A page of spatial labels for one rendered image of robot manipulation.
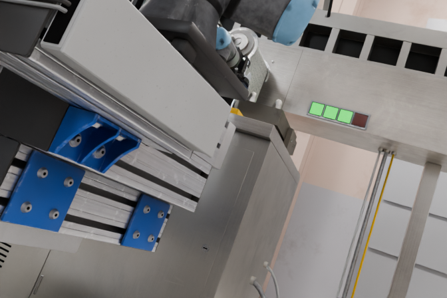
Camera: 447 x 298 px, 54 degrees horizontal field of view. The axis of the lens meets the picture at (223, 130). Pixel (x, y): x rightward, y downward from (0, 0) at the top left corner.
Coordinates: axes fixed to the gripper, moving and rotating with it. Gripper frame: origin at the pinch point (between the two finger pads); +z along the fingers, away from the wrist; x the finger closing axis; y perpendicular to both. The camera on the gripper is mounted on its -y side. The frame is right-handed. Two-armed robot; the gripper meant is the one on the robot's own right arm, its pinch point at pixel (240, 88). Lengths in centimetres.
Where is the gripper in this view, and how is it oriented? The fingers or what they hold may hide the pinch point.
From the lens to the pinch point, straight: 165.2
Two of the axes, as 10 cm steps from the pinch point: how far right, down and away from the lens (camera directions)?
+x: -8.9, -2.7, 3.6
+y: 3.6, -9.1, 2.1
